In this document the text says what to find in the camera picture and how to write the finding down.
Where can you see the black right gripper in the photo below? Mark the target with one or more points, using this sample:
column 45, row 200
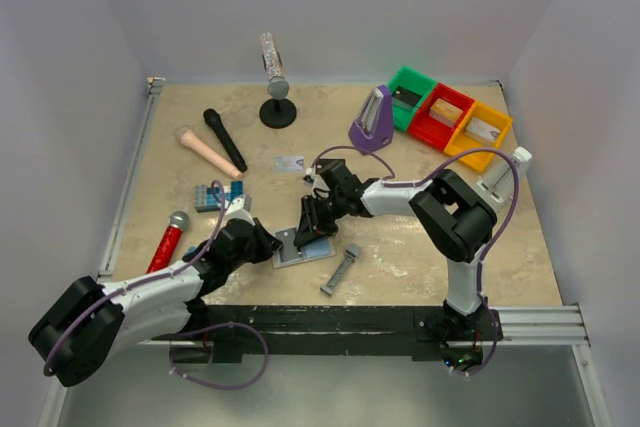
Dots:
column 312, row 226

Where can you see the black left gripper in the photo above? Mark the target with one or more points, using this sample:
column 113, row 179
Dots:
column 268, row 243

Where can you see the beige card holder wallet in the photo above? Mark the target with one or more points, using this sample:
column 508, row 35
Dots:
column 316, row 250

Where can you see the silver VIP card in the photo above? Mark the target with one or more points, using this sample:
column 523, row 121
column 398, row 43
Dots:
column 289, row 163

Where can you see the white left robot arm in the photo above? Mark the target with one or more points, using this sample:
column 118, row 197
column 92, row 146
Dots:
column 91, row 322

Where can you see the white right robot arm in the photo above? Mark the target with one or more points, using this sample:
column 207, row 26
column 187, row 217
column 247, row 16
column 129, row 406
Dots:
column 456, row 219

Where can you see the black card in green bin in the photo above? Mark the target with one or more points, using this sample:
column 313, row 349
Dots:
column 405, row 99

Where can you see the tan card in red bin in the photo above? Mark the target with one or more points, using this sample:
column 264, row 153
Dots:
column 445, row 112

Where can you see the white card in yellow bin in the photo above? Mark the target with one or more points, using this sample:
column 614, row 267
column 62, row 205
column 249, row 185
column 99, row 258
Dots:
column 481, row 131

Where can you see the grey truss piece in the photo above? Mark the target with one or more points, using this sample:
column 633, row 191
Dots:
column 351, row 254

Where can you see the light blue toy brick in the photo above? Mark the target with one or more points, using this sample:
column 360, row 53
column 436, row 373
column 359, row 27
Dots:
column 213, row 195

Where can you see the red glitter microphone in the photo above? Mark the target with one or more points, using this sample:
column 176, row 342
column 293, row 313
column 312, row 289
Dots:
column 178, row 222

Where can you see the purple metronome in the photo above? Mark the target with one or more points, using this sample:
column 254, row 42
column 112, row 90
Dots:
column 373, row 128

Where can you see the black round microphone stand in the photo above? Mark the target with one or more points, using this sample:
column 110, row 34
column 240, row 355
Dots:
column 278, row 114

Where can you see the pink microphone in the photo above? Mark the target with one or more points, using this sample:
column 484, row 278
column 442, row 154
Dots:
column 187, row 138

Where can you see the glitter microphone on stand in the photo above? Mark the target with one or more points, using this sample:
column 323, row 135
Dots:
column 278, row 87

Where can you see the black microphone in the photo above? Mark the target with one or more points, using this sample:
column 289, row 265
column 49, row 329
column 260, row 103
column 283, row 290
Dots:
column 214, row 121

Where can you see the red bin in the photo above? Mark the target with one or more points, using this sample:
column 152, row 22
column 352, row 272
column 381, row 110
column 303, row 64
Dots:
column 428, row 130

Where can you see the green bin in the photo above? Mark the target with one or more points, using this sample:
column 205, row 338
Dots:
column 409, row 89

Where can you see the yellow bin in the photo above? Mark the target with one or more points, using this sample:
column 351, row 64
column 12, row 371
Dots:
column 459, row 142

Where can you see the white grey metronome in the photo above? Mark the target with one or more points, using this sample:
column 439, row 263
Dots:
column 496, row 186

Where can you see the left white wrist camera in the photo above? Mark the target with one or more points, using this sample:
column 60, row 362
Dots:
column 239, row 208

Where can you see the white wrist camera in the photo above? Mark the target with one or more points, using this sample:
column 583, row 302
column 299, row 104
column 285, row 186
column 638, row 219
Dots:
column 239, row 208
column 310, row 178

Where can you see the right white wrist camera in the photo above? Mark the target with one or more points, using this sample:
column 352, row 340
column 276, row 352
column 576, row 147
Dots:
column 310, row 178

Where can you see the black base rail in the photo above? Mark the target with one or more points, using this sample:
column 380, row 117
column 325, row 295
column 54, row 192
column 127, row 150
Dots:
column 422, row 333

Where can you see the aluminium frame rail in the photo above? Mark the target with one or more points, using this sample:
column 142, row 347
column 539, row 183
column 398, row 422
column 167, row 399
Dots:
column 109, row 258

